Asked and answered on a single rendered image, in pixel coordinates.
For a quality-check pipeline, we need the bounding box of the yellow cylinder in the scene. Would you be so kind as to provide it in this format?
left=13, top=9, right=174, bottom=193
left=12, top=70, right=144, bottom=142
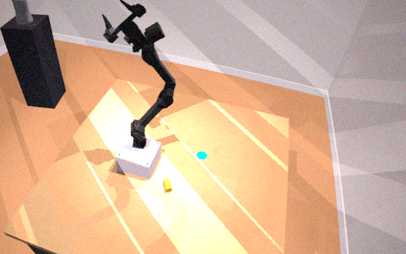
left=164, top=178, right=172, bottom=192

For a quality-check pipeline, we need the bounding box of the cyan circle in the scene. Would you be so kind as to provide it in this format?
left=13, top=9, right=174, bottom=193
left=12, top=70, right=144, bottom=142
left=197, top=152, right=207, bottom=159

